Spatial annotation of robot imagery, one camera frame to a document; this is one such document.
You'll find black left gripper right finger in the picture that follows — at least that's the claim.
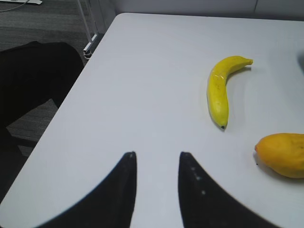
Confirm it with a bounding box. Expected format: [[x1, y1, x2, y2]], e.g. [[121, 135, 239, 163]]
[[178, 152, 275, 228]]

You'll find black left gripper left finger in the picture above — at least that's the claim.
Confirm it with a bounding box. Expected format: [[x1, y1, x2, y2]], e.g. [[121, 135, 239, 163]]
[[39, 152, 137, 228]]

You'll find orange mango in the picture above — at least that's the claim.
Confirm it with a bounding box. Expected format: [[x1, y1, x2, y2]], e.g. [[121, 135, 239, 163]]
[[255, 133, 304, 179]]

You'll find yellow banana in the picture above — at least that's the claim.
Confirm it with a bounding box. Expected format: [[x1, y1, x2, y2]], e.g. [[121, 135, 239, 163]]
[[207, 56, 253, 130]]

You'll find black office chair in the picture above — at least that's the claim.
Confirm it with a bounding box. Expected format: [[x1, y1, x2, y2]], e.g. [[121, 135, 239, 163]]
[[0, 41, 84, 158]]

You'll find white metal table leg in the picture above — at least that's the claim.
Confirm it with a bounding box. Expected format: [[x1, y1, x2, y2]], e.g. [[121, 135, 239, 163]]
[[76, 0, 105, 60]]

